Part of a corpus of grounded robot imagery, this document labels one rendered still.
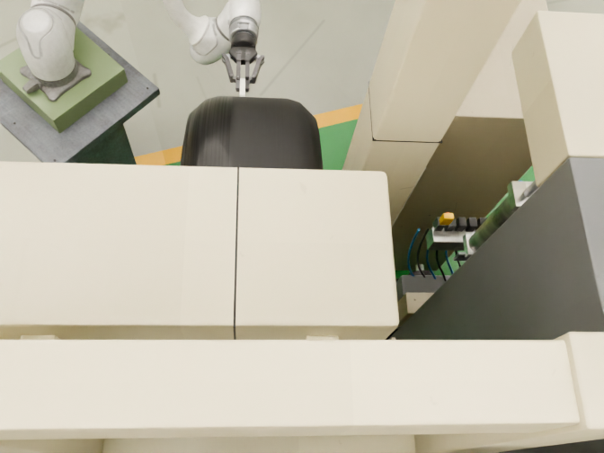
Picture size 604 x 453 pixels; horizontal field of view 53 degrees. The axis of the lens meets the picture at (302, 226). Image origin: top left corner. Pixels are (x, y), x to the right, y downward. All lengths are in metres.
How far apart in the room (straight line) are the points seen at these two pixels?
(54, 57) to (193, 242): 1.44
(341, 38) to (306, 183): 2.58
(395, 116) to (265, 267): 0.37
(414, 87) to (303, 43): 2.43
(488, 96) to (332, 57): 1.71
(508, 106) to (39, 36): 1.45
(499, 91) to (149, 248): 1.18
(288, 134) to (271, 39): 2.11
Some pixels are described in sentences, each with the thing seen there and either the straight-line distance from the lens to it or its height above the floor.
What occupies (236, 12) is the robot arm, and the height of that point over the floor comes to 1.16.
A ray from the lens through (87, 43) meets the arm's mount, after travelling 2.48.
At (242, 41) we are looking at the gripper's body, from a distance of 1.87.
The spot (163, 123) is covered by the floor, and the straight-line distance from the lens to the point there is 3.11.
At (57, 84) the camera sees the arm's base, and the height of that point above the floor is 0.77.
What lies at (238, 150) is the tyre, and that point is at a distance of 1.28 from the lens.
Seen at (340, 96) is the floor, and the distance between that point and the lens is 3.22.
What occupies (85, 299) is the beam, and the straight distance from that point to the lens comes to 0.87.
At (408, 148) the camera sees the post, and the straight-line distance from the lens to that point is 1.17.
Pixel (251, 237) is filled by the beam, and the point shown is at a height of 1.78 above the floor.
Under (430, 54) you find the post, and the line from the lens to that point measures 0.94.
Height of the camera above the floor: 2.60
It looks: 66 degrees down
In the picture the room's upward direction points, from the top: 13 degrees clockwise
